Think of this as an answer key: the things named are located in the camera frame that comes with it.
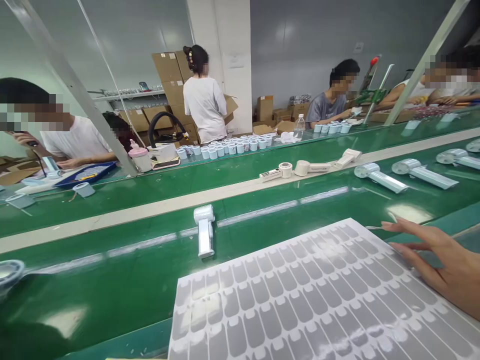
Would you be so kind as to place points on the person's right hand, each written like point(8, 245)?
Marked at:
point(453, 262)

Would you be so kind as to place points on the sheet of grey stickers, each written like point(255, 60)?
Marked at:
point(307, 296)

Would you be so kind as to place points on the light blue handheld fan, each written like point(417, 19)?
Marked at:
point(378, 178)
point(423, 172)
point(474, 145)
point(457, 157)

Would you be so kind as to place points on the white handheld fan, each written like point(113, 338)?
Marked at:
point(204, 232)
point(277, 172)
point(309, 168)
point(347, 157)

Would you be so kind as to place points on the group of light blue fan heads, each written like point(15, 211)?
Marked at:
point(332, 128)

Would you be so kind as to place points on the green hand press tool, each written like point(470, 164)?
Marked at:
point(373, 95)

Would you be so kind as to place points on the clear plastic water bottle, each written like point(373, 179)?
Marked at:
point(299, 127)

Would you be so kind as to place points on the pile of brown cartons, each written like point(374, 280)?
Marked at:
point(281, 112)

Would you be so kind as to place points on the white paper notice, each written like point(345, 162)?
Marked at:
point(237, 61)
point(359, 47)

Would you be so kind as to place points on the open brown carton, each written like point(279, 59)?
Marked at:
point(230, 107)

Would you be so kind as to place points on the smartphone with pink case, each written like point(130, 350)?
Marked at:
point(167, 165)

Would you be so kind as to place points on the white cardboard box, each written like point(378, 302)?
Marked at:
point(163, 153)

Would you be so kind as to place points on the green conveyor belt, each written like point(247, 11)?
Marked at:
point(131, 270)

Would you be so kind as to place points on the pink and white bottle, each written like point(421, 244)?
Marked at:
point(138, 157)

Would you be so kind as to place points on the stack of brown cartons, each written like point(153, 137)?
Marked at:
point(168, 78)

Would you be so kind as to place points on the blue plastic tray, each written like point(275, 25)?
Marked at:
point(86, 174)

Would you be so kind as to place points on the grey metal frame post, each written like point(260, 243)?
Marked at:
point(75, 86)
point(423, 63)

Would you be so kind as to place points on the white wall shelf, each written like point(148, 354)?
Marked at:
point(127, 93)

